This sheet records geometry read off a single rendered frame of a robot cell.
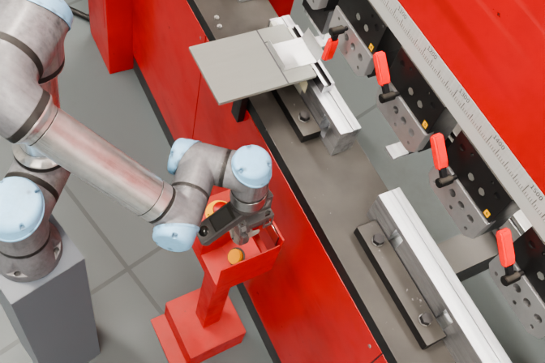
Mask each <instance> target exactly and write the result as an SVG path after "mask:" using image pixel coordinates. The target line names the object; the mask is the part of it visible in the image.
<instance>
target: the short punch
mask: <svg viewBox="0 0 545 363"><path fill-rule="evenodd" d="M303 6H304V9H303V10H304V12H305V14H306V15H307V17H308V19H309V20H310V21H311V23H312V24H313V26H314V27H315V29H316V31H317V32H318V33H319V34H320V36H321V38H322V39H324V36H325V34H327V33H328V30H329V24H330V22H331V19H332V17H333V12H334V10H335V9H334V10H330V11H323V10H322V9H319V10H313V9H312V8H311V6H310V5H309V3H308V2H307V0H303Z"/></svg>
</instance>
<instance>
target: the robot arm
mask: <svg viewBox="0 0 545 363"><path fill-rule="evenodd" d="M72 23H73V14H72V12H71V9H70V7H69V6H68V5H67V3H66V2H65V1H64V0H0V135H1V136H2V137H3V138H4V139H6V140H8V141H9V142H11V143H12V151H13V155H14V160H13V163H12V165H11V166H10V168H9V170H8V172H7V173H6V176H5V177H4V178H3V180H2V181H0V274H1V275H2V276H4V277H5V278H7V279H9V280H13V281H16V282H30V281H34V280H39V279H40V278H42V277H44V276H46V275H48V274H49V273H50V272H51V271H52V270H53V269H54V268H55V267H56V266H57V265H58V263H59V261H60V259H61V257H62V239H61V236H60V233H59V231H58V230H57V229H56V227H55V226H54V225H53V224H52V223H50V222H49V217H50V215H51V213H52V211H53V209H54V207H55V205H56V203H57V201H58V198H59V196H60V194H61V193H62V190H63V188H64V186H65V185H66V183H67V180H68V178H69V176H70V174H71V173H73V174H74V175H76V176H77V177H79V178H80V179H82V180H83V181H85V182H87V183H88V184H89V185H91V186H93V187H94V188H96V189H98V190H99V191H100V192H102V193H103V194H106V195H107V196H109V197H110V198H112V199H113V200H115V201H116V202H118V203H120V204H121V205H123V206H124V207H126V208H127V209H129V210H130V211H133V212H134V213H135V214H136V215H138V216H140V217H142V218H143V219H145V220H146V221H148V222H149V223H150V224H152V225H154V226H155V227H154V228H153V234H152V239H153V240H154V241H155V242H156V244H157V245H159V246H160V247H161V248H163V249H166V250H170V251H173V252H183V251H187V250H189V249H190V248H191V247H192V246H193V243H194V241H195V238H196V236H197V237H198V238H199V240H200V243H201V245H203V246H209V245H210V244H212V243H213V242H214V241H215V240H217V239H218V238H219V237H221V236H222V235H224V234H225V233H227V232H228V231H230V236H231V238H232V240H233V242H234V243H235V244H237V245H239V246H242V245H244V244H247V243H248V242H249V238H250V237H253V236H255V235H256V234H258V233H259V232H260V230H259V229H257V230H252V229H253V228H256V227H258V226H261V225H263V228H266V227H268V226H269V225H272V224H273V218H274V213H273V211H272V209H271V206H272V201H273V194H272V192H271V191H270V189H269V188H268V185H269V182H270V179H271V177H272V160H271V157H270V155H269V154H268V152H267V151H266V150H265V149H263V148H262V147H260V146H257V145H247V146H243V147H241V148H239V149H238V150H237V151H236V150H231V149H228V148H224V147H218V146H215V145H212V144H208V143H202V142H201V141H199V140H193V139H184V138H180V139H177V140H176V141H175V142H174V145H173V146H172V148H171V151H170V156H169V160H168V166H167V169H168V172H169V173H170V174H172V175H174V179H173V181H172V183H171V185H170V184H168V183H167V182H165V181H164V180H162V179H161V178H159V177H158V176H157V175H155V174H154V173H152V172H151V171H149V170H148V169H146V168H145V167H144V166H143V165H141V164H139V163H138V162H136V161H135V160H133V159H132V158H130V157H129V156H128V155H126V154H125V153H124V152H122V151H120V150H119V149H117V148H116V147H115V146H114V145H112V144H111V143H109V142H107V141H106V140H104V139H103V138H102V137H101V136H99V135H97V134H96V133H94V132H93V131H92V130H90V129H88V128H87V127H86V126H85V125H83V124H82V123H80V122H78V121H77V120H75V119H74V118H73V117H72V116H70V115H69V114H67V113H65V112H64V111H63V110H61V109H60V100H59V91H58V75H59V74H60V73H61V71H62V69H63V67H64V64H65V51H64V39H65V36H66V34H67V32H69V31H70V30H71V25H72ZM213 186H219V187H222V188H223V187H224V188H227V189H230V201H229V202H228V203H227V204H225V205H224V206H222V207H221V208H219V209H218V210H217V211H215V212H214V213H212V214H211V215H210V216H209V217H207V218H206V219H205V220H203V221H202V219H203V216H204V212H205V209H206V206H207V203H208V200H209V197H210V194H211V192H212V188H213ZM270 219H271V222H269V220H270ZM267 222H269V223H267ZM265 223H267V224H265Z"/></svg>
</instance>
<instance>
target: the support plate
mask: <svg viewBox="0 0 545 363"><path fill-rule="evenodd" d="M258 32H259V34H260V35H261V37H262V38H263V40H264V42H265V41H267V42H268V43H269V40H270V41H271V42H272V44H276V43H280V42H284V41H290V40H293V39H294V38H293V37H292V36H291V34H290V32H289V30H288V29H287V27H286V26H285V25H284V24H279V25H276V26H272V27H269V28H263V29H260V30H258ZM259 34H258V33H257V31H253V32H246V33H243V34H239V35H236V36H230V37H226V38H223V39H220V40H216V41H210V42H207V43H203V44H199V45H193V46H190V47H189V50H190V52H191V55H192V57H193V58H194V60H195V62H196V64H197V66H198V67H199V69H200V72H201V74H202V75H203V77H204V79H205V81H206V83H207V85H208V86H209V88H210V90H211V92H212V94H213V96H214V98H215V99H216V101H217V103H218V105H223V104H227V103H230V102H233V101H236V100H241V99H244V98H247V97H250V96H255V95H258V94H261V93H264V92H269V91H272V90H275V89H278V88H283V87H286V86H289V85H292V84H295V83H300V82H303V81H306V80H309V79H314V78H316V73H315V72H314V71H313V69H312V67H311V65H310V64H309V65H305V66H300V67H297V68H294V69H290V70H285V71H282V72H283V73H284V75H285V77H286V78H287V80H288V81H289V83H287V82H286V80H285V78H284V76H283V74H282V73H281V71H280V70H279V68H278V66H277V64H276V63H275V62H274V60H273V58H272V56H271V54H270V53H269V51H268V50H267V48H266V46H265V45H264V42H263V41H262V40H261V38H260V36H259ZM268 43H265V44H266V45H267V46H268ZM268 49H269V48H268ZM269 50H270V49H269ZM270 52H271V50H270ZM271 53H272V52H271ZM272 55H273V54H272ZM273 57H274V56H273ZM275 60H276V59H275ZM276 62H277V60H276Z"/></svg>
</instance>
